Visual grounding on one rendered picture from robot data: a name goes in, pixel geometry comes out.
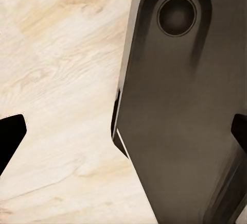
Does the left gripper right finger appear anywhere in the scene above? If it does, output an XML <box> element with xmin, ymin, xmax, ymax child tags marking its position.
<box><xmin>231</xmin><ymin>114</ymin><xmax>247</xmax><ymax>154</ymax></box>

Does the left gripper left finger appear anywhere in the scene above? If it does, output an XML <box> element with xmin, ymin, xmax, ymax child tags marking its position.
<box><xmin>0</xmin><ymin>114</ymin><xmax>27</xmax><ymax>176</ymax></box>

